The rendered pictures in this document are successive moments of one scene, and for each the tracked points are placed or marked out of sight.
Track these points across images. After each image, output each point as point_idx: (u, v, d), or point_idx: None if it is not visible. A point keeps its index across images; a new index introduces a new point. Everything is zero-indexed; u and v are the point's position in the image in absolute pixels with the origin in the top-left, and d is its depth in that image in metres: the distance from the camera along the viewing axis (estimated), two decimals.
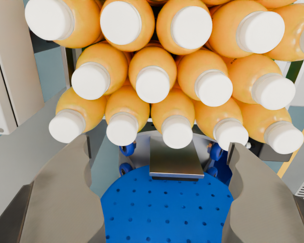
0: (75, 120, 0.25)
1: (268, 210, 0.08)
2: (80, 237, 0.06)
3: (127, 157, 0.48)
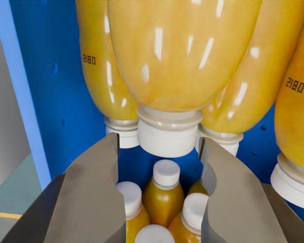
0: None
1: (241, 202, 0.08)
2: (102, 233, 0.06)
3: None
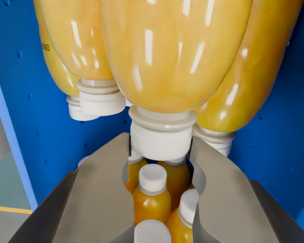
0: (185, 149, 0.11)
1: (230, 199, 0.08)
2: (110, 232, 0.07)
3: None
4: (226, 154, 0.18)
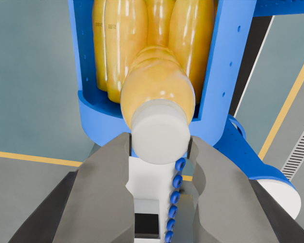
0: None
1: (230, 199, 0.08)
2: (110, 232, 0.07)
3: None
4: None
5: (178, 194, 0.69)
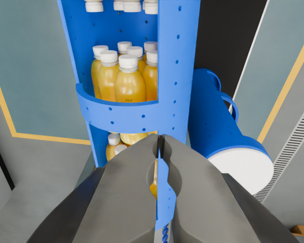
0: None
1: (207, 196, 0.08)
2: (131, 232, 0.07)
3: None
4: None
5: None
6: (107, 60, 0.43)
